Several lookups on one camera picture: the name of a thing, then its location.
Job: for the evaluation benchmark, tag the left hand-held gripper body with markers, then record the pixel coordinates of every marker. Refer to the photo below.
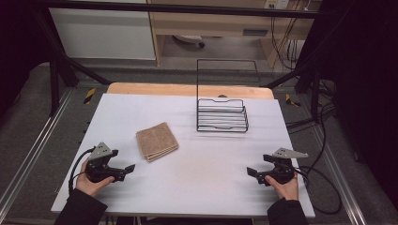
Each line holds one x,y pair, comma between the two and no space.
99,167

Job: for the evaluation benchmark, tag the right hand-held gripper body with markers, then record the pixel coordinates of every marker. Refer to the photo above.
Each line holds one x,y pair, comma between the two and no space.
283,172

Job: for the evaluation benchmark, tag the brown towel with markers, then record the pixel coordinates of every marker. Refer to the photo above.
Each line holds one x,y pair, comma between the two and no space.
156,141

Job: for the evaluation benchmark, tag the person's right hand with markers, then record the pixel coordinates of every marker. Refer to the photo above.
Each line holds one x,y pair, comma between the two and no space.
288,191

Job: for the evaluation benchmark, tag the person's left hand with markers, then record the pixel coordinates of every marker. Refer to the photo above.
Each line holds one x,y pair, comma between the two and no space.
89,187

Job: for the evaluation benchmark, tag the white table mat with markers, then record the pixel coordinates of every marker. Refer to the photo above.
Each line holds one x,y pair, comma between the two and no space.
200,175

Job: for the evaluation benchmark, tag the yellow black floor tape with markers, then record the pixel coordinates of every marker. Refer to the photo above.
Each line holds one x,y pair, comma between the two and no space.
89,96
291,100

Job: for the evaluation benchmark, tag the white cabinet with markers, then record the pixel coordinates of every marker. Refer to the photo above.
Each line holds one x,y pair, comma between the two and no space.
103,34

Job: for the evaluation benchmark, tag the dark curtain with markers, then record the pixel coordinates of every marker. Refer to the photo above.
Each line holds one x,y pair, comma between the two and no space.
15,47
366,78

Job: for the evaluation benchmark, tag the office chair base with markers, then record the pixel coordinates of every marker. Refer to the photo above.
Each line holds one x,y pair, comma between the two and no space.
189,39

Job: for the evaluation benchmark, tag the light wooden desk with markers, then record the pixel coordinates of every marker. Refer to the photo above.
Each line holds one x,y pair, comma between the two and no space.
212,26

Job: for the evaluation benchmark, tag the white power outlet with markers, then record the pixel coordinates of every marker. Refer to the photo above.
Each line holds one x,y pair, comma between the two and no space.
277,3

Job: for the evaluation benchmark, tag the aluminium floor rail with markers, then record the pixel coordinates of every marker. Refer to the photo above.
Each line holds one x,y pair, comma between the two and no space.
341,178
34,150

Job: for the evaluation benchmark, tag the black metal frame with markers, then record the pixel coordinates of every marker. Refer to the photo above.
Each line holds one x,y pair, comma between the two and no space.
175,8

